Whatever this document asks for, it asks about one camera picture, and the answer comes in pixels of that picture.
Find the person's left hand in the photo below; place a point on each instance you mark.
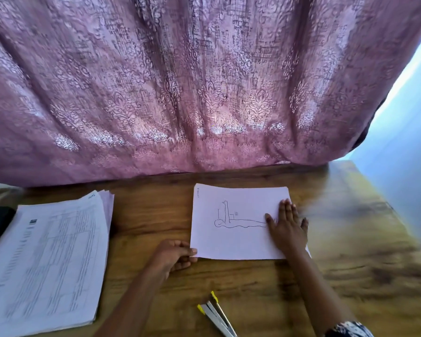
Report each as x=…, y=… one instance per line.
x=172, y=256

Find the person's right hand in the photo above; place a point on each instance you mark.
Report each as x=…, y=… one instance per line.
x=288, y=231

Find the body figure paper stack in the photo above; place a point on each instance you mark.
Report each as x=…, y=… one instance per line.
x=231, y=228

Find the silver yellow black stapler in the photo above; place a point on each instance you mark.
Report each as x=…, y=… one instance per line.
x=216, y=316

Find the stack of table-printed sheets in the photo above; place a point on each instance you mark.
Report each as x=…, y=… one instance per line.
x=49, y=270

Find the person's left forearm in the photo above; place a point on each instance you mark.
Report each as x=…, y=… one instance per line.
x=130, y=305

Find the person's right forearm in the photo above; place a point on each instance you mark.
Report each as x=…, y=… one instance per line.
x=319, y=291

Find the pink patterned curtain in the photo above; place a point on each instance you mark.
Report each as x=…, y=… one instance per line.
x=196, y=80

